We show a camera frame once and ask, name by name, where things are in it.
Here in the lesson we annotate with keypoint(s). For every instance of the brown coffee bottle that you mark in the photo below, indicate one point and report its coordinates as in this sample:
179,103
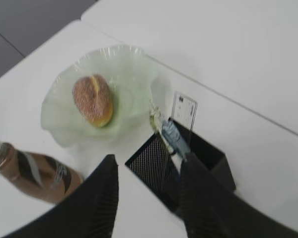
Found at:
38,175

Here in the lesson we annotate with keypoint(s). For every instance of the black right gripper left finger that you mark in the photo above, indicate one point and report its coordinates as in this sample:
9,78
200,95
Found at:
89,212

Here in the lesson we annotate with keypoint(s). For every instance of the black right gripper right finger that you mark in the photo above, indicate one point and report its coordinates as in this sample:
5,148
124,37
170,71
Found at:
211,211

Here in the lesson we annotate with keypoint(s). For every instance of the beige grip pen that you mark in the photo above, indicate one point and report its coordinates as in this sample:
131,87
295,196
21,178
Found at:
156,119

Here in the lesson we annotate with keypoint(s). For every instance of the sugared bread roll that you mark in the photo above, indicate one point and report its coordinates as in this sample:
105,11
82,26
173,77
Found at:
93,99

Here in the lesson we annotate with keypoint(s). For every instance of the blue patterned pen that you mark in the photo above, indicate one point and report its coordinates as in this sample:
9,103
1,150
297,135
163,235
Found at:
172,135

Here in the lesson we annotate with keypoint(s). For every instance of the green wavy glass plate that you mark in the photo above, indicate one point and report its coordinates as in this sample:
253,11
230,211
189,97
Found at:
131,76

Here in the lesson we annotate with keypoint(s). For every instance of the clear plastic ruler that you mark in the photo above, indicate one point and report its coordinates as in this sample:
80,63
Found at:
184,110

